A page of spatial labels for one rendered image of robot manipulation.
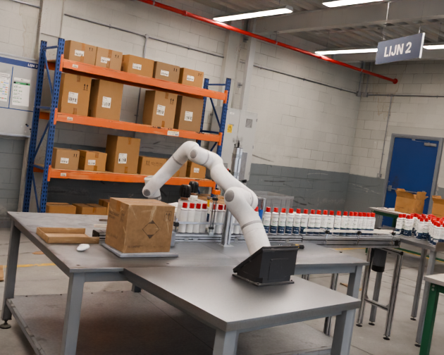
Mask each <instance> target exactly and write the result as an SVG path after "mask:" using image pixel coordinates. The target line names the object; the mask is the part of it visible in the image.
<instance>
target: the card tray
mask: <svg viewBox="0 0 444 355"><path fill-rule="evenodd" d="M36 234H38V235H39V236H40V237H41V238H42V239H43V240H44V241H45V242H46V243H47V244H98V243H99V237H89V236H87V235H86V234H85V228H47V227H37V231H36Z"/></svg>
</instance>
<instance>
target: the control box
mask: <svg viewBox="0 0 444 355"><path fill-rule="evenodd" d="M247 155H248V153H247V152H246V151H243V152H242V154H241V164H240V172H239V180H244V179H245V170H246V165H247Z"/></svg>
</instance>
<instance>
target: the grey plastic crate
mask: <svg viewBox="0 0 444 355"><path fill-rule="evenodd" d="M253 192H254V193H255V194H256V196H257V197H263V198H265V199H266V200H265V205H264V213H265V212H266V207H271V211H270V213H271V216H272V213H273V210H274V207H276V208H278V213H279V216H280V213H281V210H282V208H286V212H285V213H286V214H288V213H289V208H292V202H293V199H294V197H292V196H288V195H284V194H278V193H275V192H268V191H253ZM286 216H287V215H286Z"/></svg>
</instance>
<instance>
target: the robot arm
mask: <svg viewBox="0 0 444 355"><path fill-rule="evenodd" d="M188 159H189V160H191V161H192V162H193V163H196V164H198V165H201V166H204V167H206V168H208V169H209V170H210V171H211V172H210V175H211V178H212V179H213V180H214V182H215V183H216V184H217V185H218V186H219V187H220V188H221V189H222V190H223V191H224V192H225V194H224V201H225V205H226V207H227V209H228V210H229V211H230V213H231V214H232V215H233V217H234V218H235V219H236V220H237V222H239V224H240V228H241V230H242V233H243V236H244V238H245V241H246V244H247V248H248V249H249V253H250V255H252V254H253V253H254V252H256V251H257V250H259V249H260V248H262V247H269V246H271V245H270V242H269V239H268V237H267V235H266V231H265V229H264V226H263V224H262V221H261V218H260V217H259V215H258V214H257V212H256V211H255V208H256V207H257V204H258V199H257V196H256V194H255V193H254V192H253V191H252V190H250V189H249V188H248V187H246V186H245V185H243V184H242V183H241V182H240V181H238V180H237V179H236V178H234V177H233V176H232V175H231V174H230V173H229V172H228V170H227V169H226V168H225V167H224V165H223V160H222V158H221V157H220V156H219V155H217V154H215V153H214V152H212V151H208V150H206V149H203V148H201V147H200V146H199V145H198V143H196V142H192V141H188V142H185V143H184V144H182V145H181V146H180V148H179V149H178V150H177V151H176V152H175V153H174V154H173V155H172V157H170V158H169V159H168V160H167V162H166V163H165V164H164V165H163V166H162V167H161V169H160V170H159V171H158V172H157V173H156V174H155V175H150V176H148V177H146V178H145V179H144V182H145V186H144V188H143V190H142V193H143V195H144V196H145V197H148V199H156V200H158V201H161V193H160V188H161V187H162V186H163V185H164V184H165V183H166V182H167V181H168V180H169V179H170V178H171V177H172V176H173V175H174V174H175V173H176V172H177V171H178V170H179V169H180V167H181V166H182V165H183V164H184V163H185V162H186V161H187V160H188Z"/></svg>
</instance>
